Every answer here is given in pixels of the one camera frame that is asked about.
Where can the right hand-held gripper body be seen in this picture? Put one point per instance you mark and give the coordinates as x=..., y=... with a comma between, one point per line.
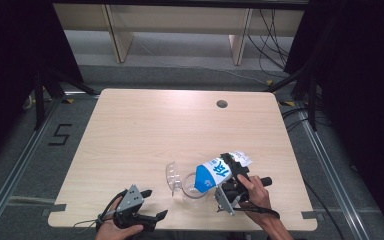
x=228, y=195

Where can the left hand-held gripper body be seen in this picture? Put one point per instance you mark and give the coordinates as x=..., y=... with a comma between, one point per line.
x=130, y=200

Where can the blue and white milk carton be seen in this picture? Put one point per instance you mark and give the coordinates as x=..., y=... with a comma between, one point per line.
x=210, y=176

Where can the person's right hand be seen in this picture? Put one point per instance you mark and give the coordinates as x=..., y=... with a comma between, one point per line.
x=260, y=200

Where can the person's left hand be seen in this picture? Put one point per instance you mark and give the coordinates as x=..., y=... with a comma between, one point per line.
x=113, y=233

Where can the grey tape strip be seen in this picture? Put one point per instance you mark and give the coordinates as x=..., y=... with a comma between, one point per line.
x=55, y=209
x=309, y=215

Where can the yellow black tape marker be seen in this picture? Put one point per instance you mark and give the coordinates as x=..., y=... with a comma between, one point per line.
x=68, y=100
x=270, y=81
x=286, y=103

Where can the black metal stand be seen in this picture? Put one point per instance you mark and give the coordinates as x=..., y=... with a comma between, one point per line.
x=40, y=100
x=311, y=100

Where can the black curtain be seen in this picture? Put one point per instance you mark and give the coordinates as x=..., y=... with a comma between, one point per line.
x=363, y=83
x=10, y=66

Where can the light wooden shelf unit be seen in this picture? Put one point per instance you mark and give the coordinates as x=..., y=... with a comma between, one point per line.
x=180, y=18

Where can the metal floor rail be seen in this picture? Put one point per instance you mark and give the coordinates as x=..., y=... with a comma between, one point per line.
x=326, y=173
x=20, y=166

